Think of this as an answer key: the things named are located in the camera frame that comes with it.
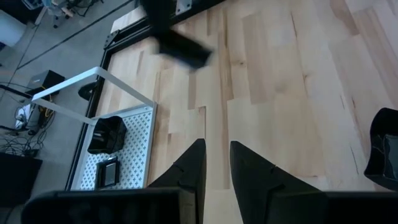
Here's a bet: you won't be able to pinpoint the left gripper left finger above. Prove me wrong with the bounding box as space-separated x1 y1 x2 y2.
147 138 207 224

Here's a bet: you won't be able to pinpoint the silver frame bracket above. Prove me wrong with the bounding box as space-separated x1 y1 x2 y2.
175 0 193 15

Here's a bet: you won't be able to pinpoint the black floor cables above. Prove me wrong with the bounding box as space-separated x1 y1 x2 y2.
0 124 57 156

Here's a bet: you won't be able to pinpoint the black wavy square mini bowl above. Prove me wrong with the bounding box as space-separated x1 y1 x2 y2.
86 115 127 155
363 107 398 191

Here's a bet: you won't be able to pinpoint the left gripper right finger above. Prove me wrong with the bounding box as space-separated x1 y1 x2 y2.
229 141 327 224

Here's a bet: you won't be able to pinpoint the black floor box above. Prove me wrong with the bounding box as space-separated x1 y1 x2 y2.
0 151 44 208

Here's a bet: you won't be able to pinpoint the white cabinet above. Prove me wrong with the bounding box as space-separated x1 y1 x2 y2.
0 9 27 47

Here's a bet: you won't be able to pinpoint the dark grey floor box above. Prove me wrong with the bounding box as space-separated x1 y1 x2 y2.
26 70 66 102

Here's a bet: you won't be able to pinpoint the small black clamp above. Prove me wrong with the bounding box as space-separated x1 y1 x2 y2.
77 81 99 101

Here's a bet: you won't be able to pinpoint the white power strip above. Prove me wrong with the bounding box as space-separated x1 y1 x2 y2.
14 104 35 130

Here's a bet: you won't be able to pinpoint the black square mini plate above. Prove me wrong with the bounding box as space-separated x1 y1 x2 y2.
94 156 121 190

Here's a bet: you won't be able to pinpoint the white perforated tray rack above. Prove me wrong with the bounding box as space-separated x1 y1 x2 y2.
30 66 158 191

